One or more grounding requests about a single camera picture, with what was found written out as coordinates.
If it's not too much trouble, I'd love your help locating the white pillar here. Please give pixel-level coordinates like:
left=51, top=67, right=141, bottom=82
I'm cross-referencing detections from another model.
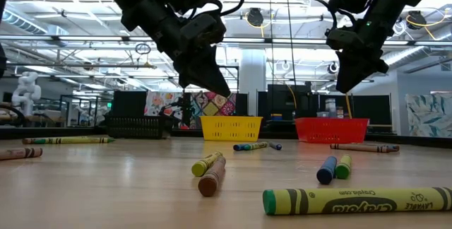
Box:
left=239, top=48, right=266, bottom=117

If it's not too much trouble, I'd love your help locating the brown crayon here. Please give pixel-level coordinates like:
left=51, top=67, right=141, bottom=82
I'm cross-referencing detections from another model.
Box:
left=329, top=143, right=393, bottom=154
left=197, top=155, right=227, bottom=198
left=0, top=146, right=44, bottom=162

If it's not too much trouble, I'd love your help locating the floral print cloth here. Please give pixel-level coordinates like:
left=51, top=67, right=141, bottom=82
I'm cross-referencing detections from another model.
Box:
left=144, top=90, right=184, bottom=117

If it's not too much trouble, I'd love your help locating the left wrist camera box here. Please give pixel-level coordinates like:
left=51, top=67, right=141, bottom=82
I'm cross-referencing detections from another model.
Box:
left=189, top=12, right=227, bottom=48

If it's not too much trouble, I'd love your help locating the red plastic basket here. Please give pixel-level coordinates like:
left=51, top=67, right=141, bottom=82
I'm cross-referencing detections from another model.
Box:
left=295, top=117, right=370, bottom=144

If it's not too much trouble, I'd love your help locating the black partition panel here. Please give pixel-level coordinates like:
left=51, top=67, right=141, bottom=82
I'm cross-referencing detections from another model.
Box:
left=112, top=90, right=148, bottom=117
left=319, top=93, right=392, bottom=126

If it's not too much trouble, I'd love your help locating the grey ventilation duct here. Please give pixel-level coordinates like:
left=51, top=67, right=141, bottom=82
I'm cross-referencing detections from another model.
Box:
left=383, top=45, right=452, bottom=68
left=0, top=8, right=68, bottom=37

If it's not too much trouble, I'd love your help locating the yellow plastic basket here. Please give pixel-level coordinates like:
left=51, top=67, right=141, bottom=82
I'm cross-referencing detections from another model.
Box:
left=199, top=115, right=264, bottom=142

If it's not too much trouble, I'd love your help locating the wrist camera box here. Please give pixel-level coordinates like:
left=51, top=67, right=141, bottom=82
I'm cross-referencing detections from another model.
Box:
left=189, top=12, right=227, bottom=48
left=325, top=27, right=365, bottom=52

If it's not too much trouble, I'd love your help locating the black plastic basket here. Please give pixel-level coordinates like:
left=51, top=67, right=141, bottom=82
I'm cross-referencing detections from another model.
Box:
left=105, top=114, right=166, bottom=140

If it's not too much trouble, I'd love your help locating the leaf print cloth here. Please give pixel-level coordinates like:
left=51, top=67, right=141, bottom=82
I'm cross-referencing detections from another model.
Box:
left=405, top=93, right=452, bottom=138

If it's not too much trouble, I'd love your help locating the black cabinet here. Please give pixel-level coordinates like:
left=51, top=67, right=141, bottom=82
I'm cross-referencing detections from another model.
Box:
left=257, top=83, right=321, bottom=131

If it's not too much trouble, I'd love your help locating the colourful patchwork quilt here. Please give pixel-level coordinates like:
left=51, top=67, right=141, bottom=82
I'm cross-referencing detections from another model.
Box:
left=189, top=90, right=237, bottom=130

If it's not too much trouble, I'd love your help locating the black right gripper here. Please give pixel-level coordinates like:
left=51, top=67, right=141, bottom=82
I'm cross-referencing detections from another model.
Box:
left=335, top=6, right=398, bottom=94

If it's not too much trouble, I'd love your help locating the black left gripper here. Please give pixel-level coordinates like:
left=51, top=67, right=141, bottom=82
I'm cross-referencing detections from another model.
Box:
left=119, top=0, right=232, bottom=98

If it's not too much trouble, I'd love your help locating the stack of storage boxes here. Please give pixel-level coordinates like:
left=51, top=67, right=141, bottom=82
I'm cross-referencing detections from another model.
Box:
left=324, top=98, right=345, bottom=119

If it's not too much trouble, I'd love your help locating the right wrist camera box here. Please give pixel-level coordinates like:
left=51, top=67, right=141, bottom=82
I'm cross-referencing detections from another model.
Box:
left=325, top=27, right=365, bottom=52

